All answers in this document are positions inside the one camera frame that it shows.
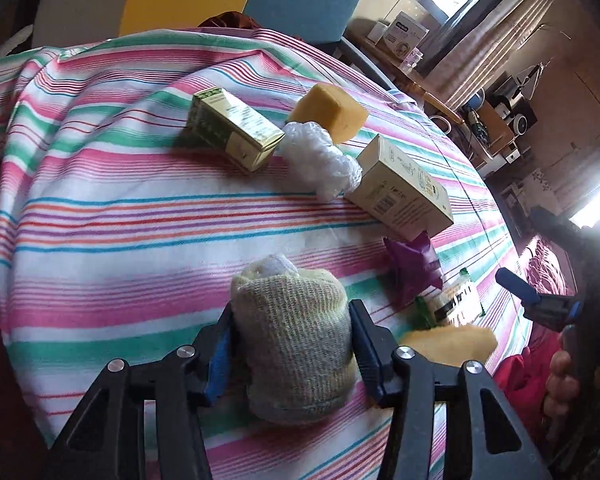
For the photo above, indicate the wooden desk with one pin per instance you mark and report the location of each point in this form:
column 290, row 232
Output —
column 409, row 82

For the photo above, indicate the cracker packet green edges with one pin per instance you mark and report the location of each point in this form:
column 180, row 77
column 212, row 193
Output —
column 456, row 304

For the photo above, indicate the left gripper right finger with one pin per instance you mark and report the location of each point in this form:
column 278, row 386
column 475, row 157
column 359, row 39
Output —
column 484, row 437

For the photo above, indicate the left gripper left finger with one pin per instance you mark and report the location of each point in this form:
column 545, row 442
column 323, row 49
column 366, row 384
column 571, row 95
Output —
column 104, row 436

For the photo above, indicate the striped bed sheet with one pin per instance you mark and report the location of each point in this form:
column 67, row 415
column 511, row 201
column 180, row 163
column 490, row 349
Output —
column 119, row 234

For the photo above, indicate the cluttered shelf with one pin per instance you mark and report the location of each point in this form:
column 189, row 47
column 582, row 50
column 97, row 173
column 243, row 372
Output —
column 500, row 116

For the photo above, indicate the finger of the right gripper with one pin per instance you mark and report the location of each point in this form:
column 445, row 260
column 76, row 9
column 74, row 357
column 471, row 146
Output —
column 517, row 286
column 574, row 312

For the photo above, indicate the yellow sponge cube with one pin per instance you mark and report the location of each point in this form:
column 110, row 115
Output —
column 333, row 109

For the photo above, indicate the white cream carton box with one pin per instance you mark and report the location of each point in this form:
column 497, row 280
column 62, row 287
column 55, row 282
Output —
column 396, row 191

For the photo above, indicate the tall yellow sponge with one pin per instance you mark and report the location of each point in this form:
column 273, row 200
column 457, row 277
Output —
column 452, row 345

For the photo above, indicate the green yellow small box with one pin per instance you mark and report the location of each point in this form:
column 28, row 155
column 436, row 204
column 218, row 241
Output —
column 231, row 126

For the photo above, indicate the beige knit sock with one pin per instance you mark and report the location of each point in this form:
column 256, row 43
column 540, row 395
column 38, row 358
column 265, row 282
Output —
column 296, row 331

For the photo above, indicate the curtain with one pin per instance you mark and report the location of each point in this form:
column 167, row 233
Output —
column 483, row 51

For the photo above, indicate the red garment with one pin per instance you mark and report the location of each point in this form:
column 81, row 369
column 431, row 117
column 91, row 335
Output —
column 523, row 379

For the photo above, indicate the purple packet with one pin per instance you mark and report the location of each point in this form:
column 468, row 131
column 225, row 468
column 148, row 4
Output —
column 416, row 266

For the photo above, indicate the white box on desk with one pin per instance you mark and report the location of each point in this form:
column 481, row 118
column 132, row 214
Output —
column 402, row 36

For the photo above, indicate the dark red cloth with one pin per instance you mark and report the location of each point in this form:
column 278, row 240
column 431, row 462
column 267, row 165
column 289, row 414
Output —
column 230, row 19

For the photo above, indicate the white plastic wrapped ball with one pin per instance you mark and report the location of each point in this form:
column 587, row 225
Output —
column 319, row 165

